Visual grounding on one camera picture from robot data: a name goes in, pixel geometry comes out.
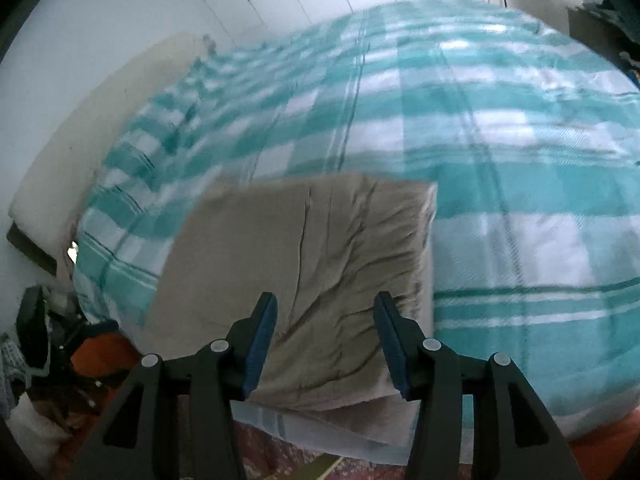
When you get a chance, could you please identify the beige pants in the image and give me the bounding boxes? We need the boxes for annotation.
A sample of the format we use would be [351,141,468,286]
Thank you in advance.
[145,170,440,448]

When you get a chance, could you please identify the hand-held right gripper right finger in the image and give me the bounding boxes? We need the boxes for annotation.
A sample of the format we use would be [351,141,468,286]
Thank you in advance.
[374,291,583,480]

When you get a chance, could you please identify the teal checked blanket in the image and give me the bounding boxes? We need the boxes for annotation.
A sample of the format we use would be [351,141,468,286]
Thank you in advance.
[72,0,640,441]

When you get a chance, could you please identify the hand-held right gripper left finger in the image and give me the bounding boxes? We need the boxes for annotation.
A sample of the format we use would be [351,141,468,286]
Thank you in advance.
[75,292,279,480]

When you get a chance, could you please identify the orange cloth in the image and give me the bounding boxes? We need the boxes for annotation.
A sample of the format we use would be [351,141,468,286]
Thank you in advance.
[70,332,143,386]

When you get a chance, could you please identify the brown wooden cabinet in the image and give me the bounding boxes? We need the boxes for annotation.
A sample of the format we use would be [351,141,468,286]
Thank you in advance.
[567,2,640,91]

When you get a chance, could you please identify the black bag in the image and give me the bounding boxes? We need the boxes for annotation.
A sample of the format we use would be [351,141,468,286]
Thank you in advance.
[15,285,53,376]

